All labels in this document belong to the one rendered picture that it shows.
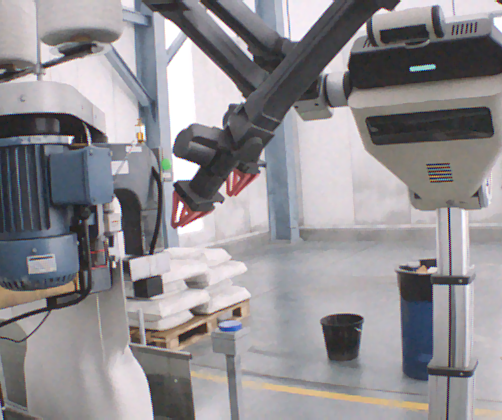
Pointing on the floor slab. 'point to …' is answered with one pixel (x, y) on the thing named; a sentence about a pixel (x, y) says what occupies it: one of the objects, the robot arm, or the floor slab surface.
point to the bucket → (342, 335)
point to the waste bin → (416, 316)
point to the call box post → (235, 387)
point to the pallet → (168, 339)
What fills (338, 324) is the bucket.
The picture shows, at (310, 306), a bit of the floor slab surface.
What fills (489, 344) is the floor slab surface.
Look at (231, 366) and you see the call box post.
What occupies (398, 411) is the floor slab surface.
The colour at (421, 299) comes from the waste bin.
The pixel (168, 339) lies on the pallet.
